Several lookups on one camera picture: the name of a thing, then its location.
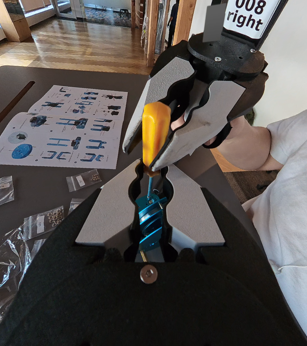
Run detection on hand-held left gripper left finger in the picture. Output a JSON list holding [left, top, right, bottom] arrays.
[[75, 159, 143, 250]]

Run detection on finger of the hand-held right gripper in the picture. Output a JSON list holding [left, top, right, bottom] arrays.
[[147, 80, 248, 172], [122, 57, 196, 154]]

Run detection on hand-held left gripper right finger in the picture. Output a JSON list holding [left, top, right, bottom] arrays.
[[165, 165, 226, 251]]

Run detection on blue metal toy robot arm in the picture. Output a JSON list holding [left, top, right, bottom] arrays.
[[136, 196, 168, 262]]

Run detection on yellow handled screwdriver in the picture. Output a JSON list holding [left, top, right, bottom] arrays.
[[142, 102, 172, 201]]

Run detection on person's right forearm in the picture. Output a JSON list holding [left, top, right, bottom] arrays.
[[218, 123, 284, 171]]

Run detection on dark grey desk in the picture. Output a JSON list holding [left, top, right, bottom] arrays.
[[0, 65, 307, 346]]

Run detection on person's right hand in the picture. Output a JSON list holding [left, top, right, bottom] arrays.
[[170, 113, 252, 149]]

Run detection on zip bag of small nuts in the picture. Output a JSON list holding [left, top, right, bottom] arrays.
[[66, 169, 102, 192]]

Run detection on pile of small zip bags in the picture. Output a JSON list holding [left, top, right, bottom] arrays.
[[24, 198, 86, 260]]

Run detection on glass door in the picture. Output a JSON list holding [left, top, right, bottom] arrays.
[[82, 0, 132, 27]]

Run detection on person in white shirt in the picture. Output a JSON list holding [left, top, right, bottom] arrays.
[[242, 99, 307, 346]]

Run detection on printed instruction sheet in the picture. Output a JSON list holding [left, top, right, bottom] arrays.
[[0, 85, 128, 170]]

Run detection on crumpled clear plastic wrap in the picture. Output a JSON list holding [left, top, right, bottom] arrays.
[[0, 229, 33, 333]]

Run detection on light wooden cabinet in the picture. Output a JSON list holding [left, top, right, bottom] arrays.
[[0, 0, 32, 42]]

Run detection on wooden post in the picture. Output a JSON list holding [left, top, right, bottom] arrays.
[[146, 0, 159, 66], [172, 0, 197, 45]]

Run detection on white drawstring with toggle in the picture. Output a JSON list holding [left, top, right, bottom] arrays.
[[269, 259, 307, 273]]

